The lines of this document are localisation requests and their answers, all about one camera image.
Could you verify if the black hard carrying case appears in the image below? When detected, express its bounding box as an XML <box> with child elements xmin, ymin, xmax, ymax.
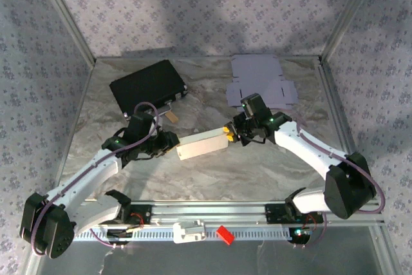
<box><xmin>109</xmin><ymin>59</ymin><xmax>189</xmax><ymax>120</ymax></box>

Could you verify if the red plastic block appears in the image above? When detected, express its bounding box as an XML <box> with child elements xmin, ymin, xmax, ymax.
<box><xmin>216</xmin><ymin>225</ymin><xmax>236</xmax><ymax>246</ymax></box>

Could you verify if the black left controller board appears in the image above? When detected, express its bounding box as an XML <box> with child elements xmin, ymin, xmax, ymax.
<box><xmin>106</xmin><ymin>228</ymin><xmax>133</xmax><ymax>245</ymax></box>

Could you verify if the black controller board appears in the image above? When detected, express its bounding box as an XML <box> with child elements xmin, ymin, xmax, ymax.
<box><xmin>106</xmin><ymin>228</ymin><xmax>133</xmax><ymax>245</ymax></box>
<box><xmin>288</xmin><ymin>226</ymin><xmax>312</xmax><ymax>245</ymax></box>

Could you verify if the black right controller board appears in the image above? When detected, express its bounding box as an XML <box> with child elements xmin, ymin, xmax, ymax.
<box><xmin>288</xmin><ymin>226</ymin><xmax>312</xmax><ymax>245</ymax></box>

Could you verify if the grey metal floor panel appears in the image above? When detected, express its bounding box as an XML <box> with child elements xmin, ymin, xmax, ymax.
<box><xmin>25</xmin><ymin>226</ymin><xmax>397</xmax><ymax>275</ymax></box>

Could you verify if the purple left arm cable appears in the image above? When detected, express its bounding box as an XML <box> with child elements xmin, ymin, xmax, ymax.
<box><xmin>30</xmin><ymin>102</ymin><xmax>161</xmax><ymax>255</ymax></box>

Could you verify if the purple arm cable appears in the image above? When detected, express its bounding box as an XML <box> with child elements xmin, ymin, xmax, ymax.
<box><xmin>30</xmin><ymin>102</ymin><xmax>161</xmax><ymax>255</ymax></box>
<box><xmin>297</xmin><ymin>120</ymin><xmax>386</xmax><ymax>250</ymax></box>

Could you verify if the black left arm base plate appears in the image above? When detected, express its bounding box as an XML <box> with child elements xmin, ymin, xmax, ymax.
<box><xmin>93</xmin><ymin>204</ymin><xmax>153</xmax><ymax>226</ymax></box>

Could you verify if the aluminium mounting rail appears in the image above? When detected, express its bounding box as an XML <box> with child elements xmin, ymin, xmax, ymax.
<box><xmin>35</xmin><ymin>202</ymin><xmax>386</xmax><ymax>227</ymax></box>

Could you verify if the aluminium back rail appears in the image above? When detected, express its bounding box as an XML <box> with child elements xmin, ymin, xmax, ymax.
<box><xmin>95</xmin><ymin>55</ymin><xmax>323</xmax><ymax>61</ymax></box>

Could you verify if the aluminium side rail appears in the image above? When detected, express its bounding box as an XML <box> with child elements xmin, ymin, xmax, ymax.
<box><xmin>43</xmin><ymin>59</ymin><xmax>97</xmax><ymax>202</ymax></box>
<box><xmin>318</xmin><ymin>57</ymin><xmax>377</xmax><ymax>202</ymax></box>

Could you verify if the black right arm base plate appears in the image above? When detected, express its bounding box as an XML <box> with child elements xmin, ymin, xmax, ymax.
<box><xmin>264</xmin><ymin>203</ymin><xmax>324</xmax><ymax>225</ymax></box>

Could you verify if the slotted white cable duct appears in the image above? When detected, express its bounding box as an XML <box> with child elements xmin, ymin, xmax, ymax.
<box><xmin>72</xmin><ymin>226</ymin><xmax>294</xmax><ymax>242</ymax></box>

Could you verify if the white plastic bracket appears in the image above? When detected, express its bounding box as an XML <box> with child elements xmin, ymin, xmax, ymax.
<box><xmin>173</xmin><ymin>219</ymin><xmax>207</xmax><ymax>244</ymax></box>

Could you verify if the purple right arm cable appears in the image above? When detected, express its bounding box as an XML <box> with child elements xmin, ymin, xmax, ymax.
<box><xmin>297</xmin><ymin>120</ymin><xmax>386</xmax><ymax>250</ymax></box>

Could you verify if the aluminium corner post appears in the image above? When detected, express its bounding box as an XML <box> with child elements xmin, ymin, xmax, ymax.
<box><xmin>320</xmin><ymin>0</ymin><xmax>384</xmax><ymax>63</ymax></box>
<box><xmin>32</xmin><ymin>0</ymin><xmax>97</xmax><ymax>65</ymax></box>

